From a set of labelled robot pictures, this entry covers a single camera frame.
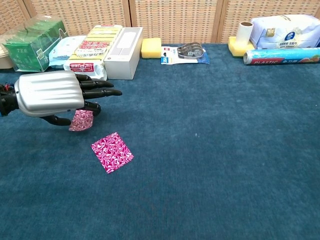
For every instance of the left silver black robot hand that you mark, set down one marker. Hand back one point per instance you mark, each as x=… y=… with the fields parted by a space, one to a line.
x=50 y=93

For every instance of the magenta patterned card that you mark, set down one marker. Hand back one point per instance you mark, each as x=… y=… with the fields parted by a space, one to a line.
x=81 y=121
x=112 y=152

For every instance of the light blue wet wipes pack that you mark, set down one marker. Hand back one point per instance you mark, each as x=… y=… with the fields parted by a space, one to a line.
x=62 y=51

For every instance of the green tea bag box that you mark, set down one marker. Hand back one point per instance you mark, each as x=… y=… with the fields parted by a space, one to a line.
x=27 y=52

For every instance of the beige lidded lunch box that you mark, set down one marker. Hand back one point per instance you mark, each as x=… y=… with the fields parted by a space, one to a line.
x=5 y=61

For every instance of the yellow green sponge multipack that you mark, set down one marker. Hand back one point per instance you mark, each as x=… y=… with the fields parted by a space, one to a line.
x=90 y=50

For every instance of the white power strip box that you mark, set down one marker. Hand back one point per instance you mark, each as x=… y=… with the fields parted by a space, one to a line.
x=122 y=57

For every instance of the plain yellow sponge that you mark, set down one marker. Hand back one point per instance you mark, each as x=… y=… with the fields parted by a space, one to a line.
x=236 y=51
x=151 y=48

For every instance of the correction tape blister pack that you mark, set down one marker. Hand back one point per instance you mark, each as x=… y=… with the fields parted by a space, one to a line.
x=185 y=53

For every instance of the woven wooden folding screen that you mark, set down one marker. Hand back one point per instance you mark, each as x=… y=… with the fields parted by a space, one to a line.
x=175 y=20

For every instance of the teal carpet table mat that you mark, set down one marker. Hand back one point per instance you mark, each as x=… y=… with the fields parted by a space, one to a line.
x=200 y=150

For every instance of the white roll cardboard core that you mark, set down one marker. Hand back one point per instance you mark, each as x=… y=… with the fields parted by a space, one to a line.
x=244 y=33

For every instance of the blue plastic wrap roll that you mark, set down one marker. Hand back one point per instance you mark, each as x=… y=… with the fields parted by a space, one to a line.
x=282 y=56

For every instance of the blue white tissue pack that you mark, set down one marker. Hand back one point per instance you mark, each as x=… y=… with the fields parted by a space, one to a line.
x=285 y=32

